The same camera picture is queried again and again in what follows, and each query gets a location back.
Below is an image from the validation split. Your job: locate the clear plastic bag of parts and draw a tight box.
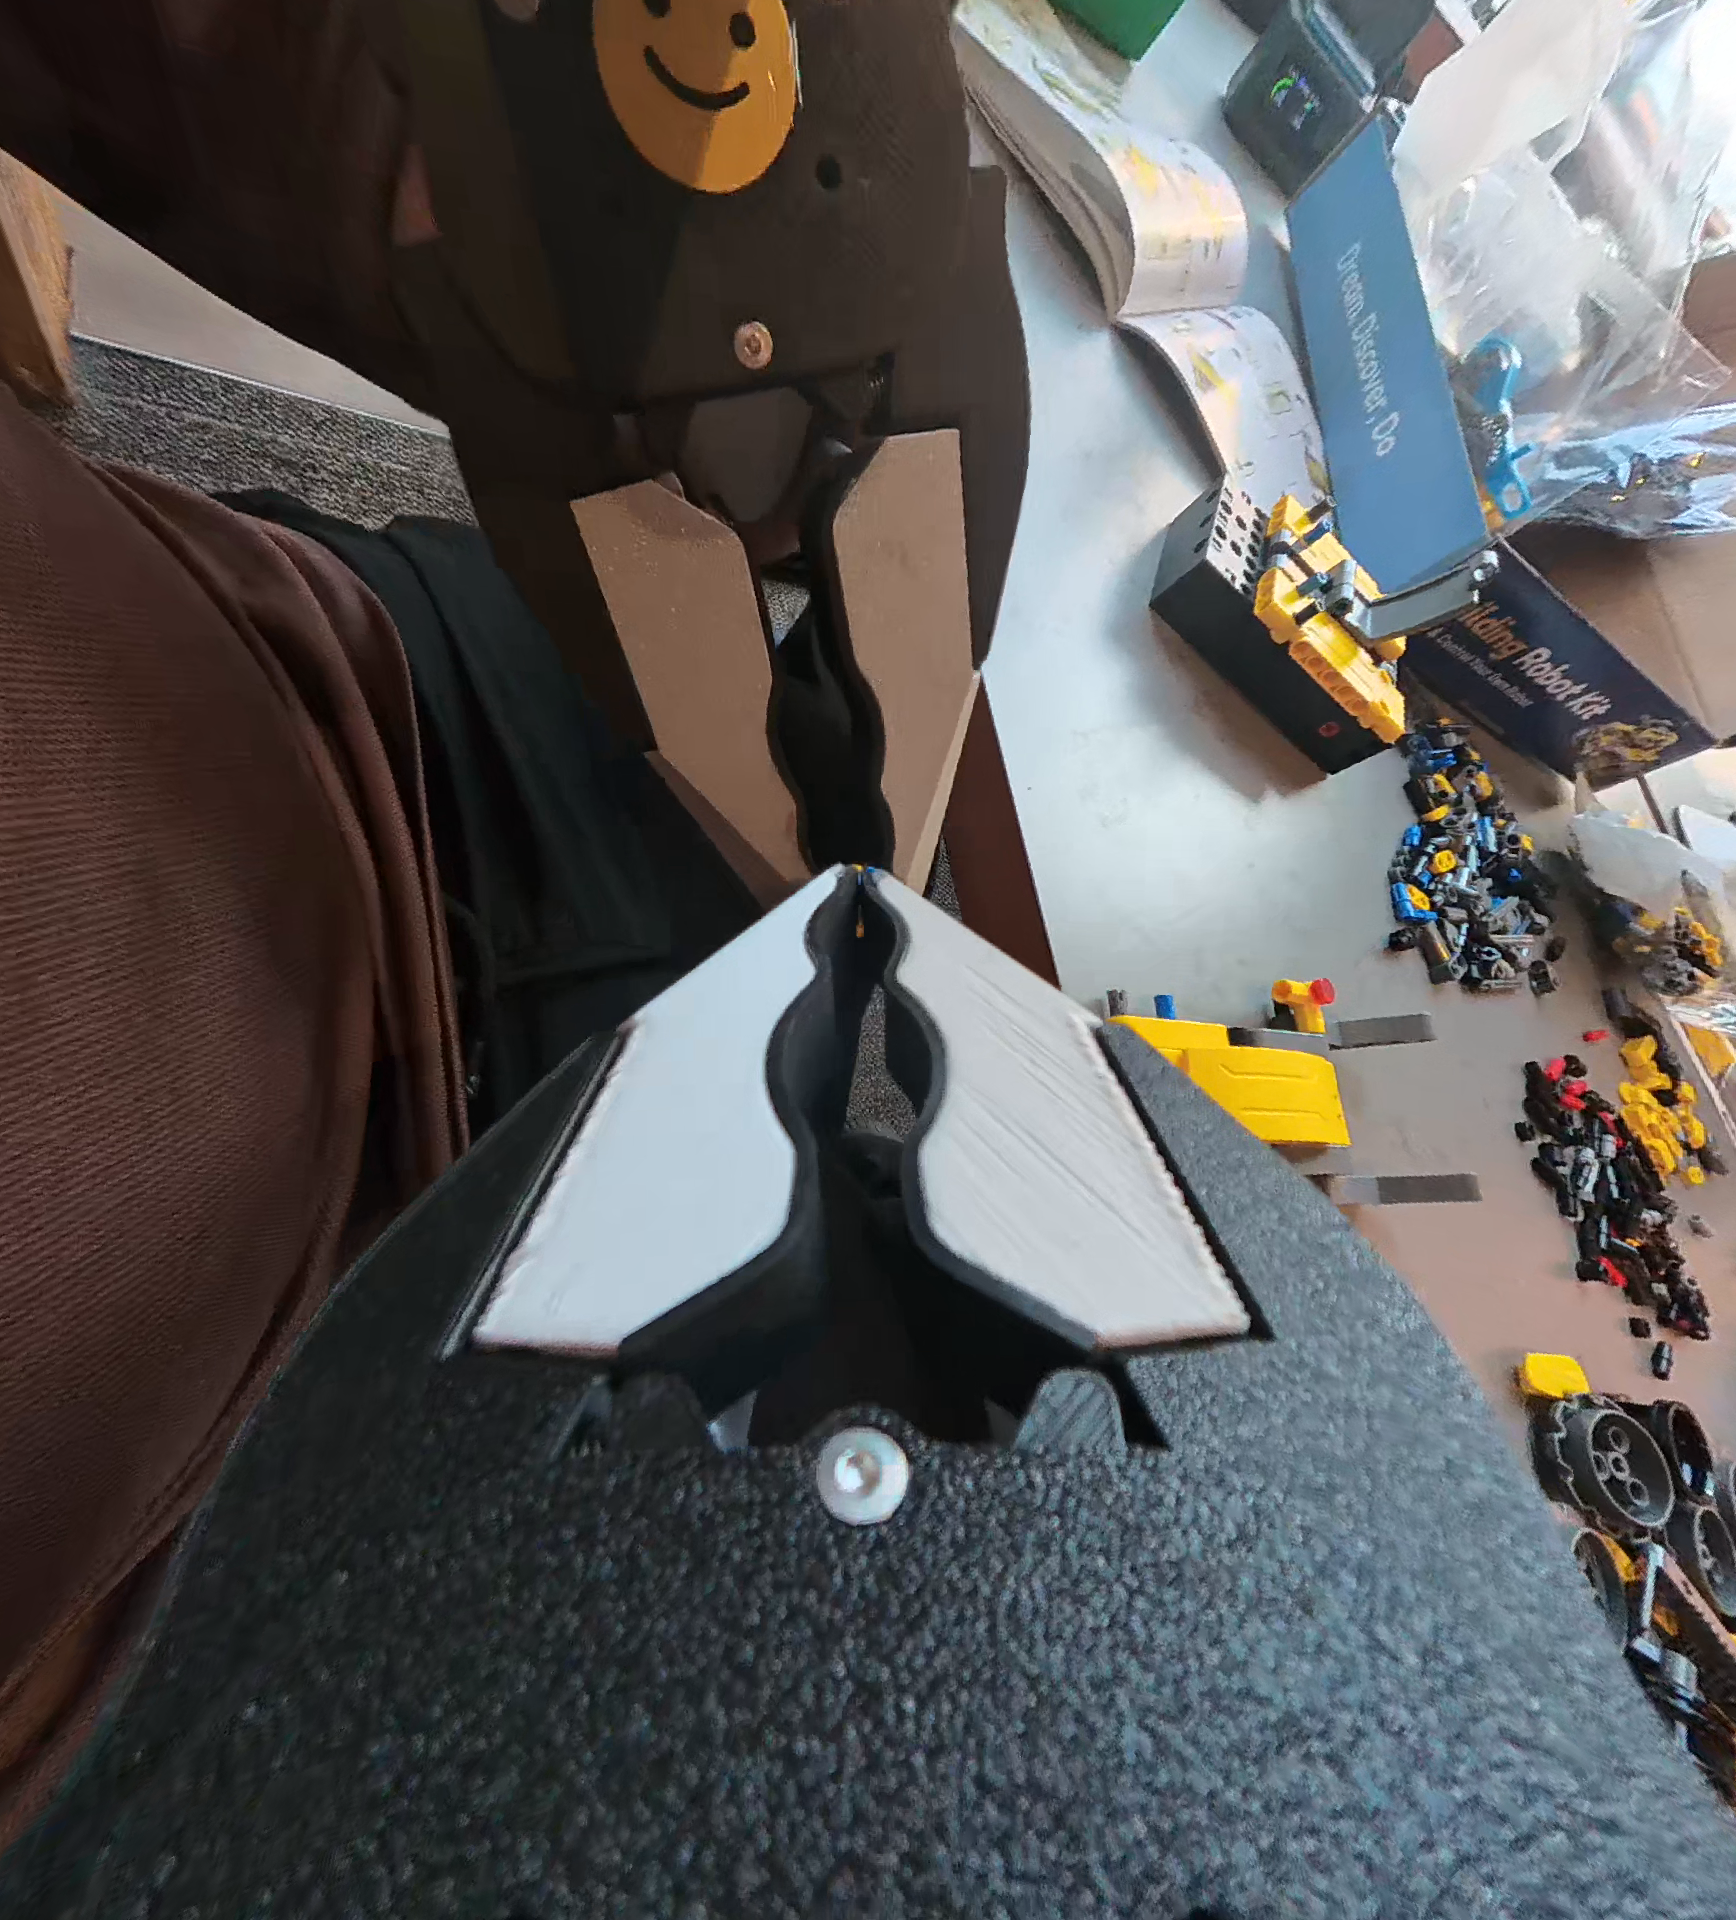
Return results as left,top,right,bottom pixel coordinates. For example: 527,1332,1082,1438
1569,807,1736,1023

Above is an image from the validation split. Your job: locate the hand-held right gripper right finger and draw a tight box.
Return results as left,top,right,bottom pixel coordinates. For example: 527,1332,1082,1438
865,870,1257,1358

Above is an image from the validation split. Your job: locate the grey desk with wooden edge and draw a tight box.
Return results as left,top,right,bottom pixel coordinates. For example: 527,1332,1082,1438
929,0,1736,1920

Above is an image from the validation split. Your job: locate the instruction booklet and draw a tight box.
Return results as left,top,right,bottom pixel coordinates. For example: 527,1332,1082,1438
953,0,1337,511

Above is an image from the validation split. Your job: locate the pile of black red pins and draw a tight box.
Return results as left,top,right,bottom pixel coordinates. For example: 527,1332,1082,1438
1515,1052,1721,1343

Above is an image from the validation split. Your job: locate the black and yellow brick block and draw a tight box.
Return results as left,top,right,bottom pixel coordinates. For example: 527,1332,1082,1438
1152,482,1410,777

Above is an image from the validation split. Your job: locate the yellow and grey brick assembly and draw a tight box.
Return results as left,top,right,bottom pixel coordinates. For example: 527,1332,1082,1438
1104,977,1485,1211

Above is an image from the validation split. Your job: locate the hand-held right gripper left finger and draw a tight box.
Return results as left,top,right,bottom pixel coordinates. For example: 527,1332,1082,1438
473,870,870,1367

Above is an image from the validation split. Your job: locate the black electronic device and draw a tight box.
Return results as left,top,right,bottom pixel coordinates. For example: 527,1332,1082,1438
1221,9,1387,200

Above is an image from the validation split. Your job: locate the pile of blue grey connectors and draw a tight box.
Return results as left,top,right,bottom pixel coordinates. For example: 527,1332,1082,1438
1387,720,1567,1000

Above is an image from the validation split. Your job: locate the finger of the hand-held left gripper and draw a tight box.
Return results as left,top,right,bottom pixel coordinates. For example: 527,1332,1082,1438
570,475,820,903
804,432,982,894

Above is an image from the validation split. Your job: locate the pile of yellow angled beams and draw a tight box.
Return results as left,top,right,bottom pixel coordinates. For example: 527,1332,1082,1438
1608,1029,1715,1182

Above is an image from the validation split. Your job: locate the large grey wheel hub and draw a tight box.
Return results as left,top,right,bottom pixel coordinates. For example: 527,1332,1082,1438
1529,1386,1682,1538
1666,1456,1736,1637

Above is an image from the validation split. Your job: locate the blue cardboard kit box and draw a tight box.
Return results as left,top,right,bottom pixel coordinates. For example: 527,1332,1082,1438
1282,107,1721,787

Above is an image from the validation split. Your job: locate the green board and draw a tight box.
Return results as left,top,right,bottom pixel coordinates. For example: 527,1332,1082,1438
1059,0,1190,63

